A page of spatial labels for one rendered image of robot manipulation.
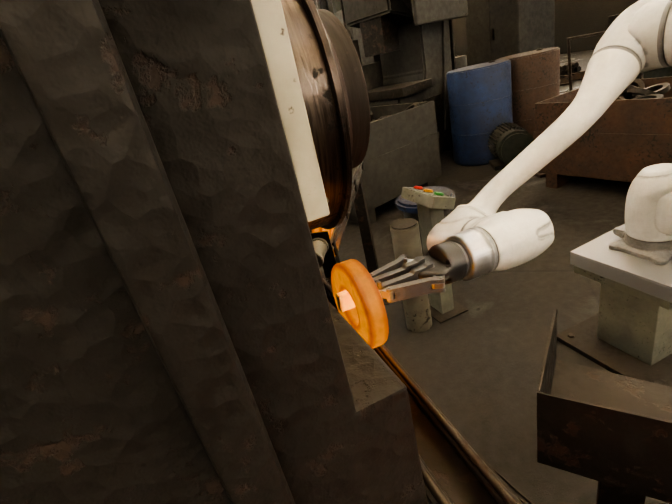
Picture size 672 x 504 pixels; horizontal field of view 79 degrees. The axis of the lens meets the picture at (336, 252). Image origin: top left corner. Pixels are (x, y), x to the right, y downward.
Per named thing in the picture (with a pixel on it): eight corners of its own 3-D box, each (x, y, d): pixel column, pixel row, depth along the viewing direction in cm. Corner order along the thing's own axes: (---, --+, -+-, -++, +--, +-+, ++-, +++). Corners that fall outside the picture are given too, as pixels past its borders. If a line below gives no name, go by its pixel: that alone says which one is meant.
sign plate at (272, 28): (307, 223, 31) (234, -60, 24) (242, 174, 54) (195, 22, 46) (334, 214, 32) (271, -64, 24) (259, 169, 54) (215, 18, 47)
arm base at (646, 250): (633, 226, 148) (634, 212, 146) (703, 244, 129) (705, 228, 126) (596, 244, 144) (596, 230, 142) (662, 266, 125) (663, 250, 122)
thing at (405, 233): (415, 336, 183) (399, 231, 162) (401, 324, 194) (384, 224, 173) (437, 326, 187) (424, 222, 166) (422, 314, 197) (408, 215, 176)
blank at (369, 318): (367, 294, 58) (387, 286, 59) (325, 248, 71) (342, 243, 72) (374, 371, 66) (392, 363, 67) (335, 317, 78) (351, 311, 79)
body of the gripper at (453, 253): (472, 285, 72) (428, 303, 69) (442, 269, 79) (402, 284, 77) (471, 247, 69) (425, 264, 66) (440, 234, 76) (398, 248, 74)
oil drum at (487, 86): (480, 169, 386) (473, 68, 349) (441, 162, 437) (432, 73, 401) (528, 152, 403) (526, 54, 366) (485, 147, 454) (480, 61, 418)
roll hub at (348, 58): (358, 185, 69) (321, -5, 57) (304, 165, 93) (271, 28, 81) (387, 175, 70) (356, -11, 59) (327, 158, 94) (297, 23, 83)
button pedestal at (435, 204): (444, 326, 186) (428, 199, 160) (414, 304, 206) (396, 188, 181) (472, 313, 190) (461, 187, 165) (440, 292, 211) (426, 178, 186)
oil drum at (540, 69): (528, 154, 397) (527, 54, 361) (485, 148, 449) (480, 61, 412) (573, 138, 414) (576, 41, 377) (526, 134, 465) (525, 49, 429)
